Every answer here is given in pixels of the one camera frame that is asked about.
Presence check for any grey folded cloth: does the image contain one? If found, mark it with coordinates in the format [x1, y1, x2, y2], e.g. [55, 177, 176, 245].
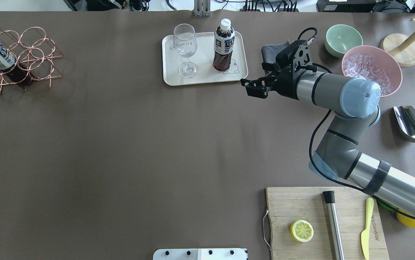
[261, 40, 291, 64]

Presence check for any pink bowl with ice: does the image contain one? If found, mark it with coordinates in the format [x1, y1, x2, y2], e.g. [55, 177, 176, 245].
[341, 45, 403, 97]

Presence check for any green lime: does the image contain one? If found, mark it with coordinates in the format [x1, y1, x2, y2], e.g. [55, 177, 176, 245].
[376, 198, 399, 211]

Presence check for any tea bottle white cap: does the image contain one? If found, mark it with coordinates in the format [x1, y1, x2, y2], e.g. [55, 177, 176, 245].
[213, 18, 235, 72]

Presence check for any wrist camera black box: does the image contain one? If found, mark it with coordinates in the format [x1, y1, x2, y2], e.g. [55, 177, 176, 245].
[275, 40, 311, 70]

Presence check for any lower yellow lemon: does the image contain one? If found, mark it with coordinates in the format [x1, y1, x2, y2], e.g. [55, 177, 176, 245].
[396, 209, 415, 228]

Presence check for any clear wine glass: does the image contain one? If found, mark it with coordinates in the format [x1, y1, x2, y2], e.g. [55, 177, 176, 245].
[173, 23, 198, 78]

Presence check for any yellow plastic knife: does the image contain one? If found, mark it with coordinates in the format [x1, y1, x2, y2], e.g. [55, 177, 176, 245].
[360, 197, 375, 260]

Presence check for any bamboo cutting board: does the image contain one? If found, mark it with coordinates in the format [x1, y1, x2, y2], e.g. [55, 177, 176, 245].
[263, 186, 390, 260]

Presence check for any half lemon slice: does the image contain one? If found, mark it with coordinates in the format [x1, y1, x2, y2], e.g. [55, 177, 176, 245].
[290, 220, 314, 242]

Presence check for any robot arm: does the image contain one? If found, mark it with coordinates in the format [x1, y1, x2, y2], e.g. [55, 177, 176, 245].
[240, 62, 415, 217]

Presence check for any wooden mug tree stand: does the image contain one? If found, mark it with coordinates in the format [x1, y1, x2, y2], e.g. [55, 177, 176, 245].
[380, 18, 415, 67]

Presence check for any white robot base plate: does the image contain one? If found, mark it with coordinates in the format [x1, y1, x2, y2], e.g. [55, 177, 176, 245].
[153, 247, 249, 260]

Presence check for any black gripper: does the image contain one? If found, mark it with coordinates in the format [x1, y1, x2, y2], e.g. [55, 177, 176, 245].
[240, 62, 318, 100]

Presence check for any cream rabbit tray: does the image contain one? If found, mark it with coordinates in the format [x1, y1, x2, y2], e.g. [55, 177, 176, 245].
[162, 31, 248, 86]

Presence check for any green bowl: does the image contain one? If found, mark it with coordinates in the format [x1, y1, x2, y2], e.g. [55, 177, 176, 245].
[324, 24, 363, 57]

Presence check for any copper wire bottle basket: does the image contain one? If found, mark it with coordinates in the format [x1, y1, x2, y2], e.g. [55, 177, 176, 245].
[0, 26, 63, 95]

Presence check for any steel muddler black tip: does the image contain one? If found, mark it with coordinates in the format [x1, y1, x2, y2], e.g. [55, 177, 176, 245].
[322, 190, 345, 260]

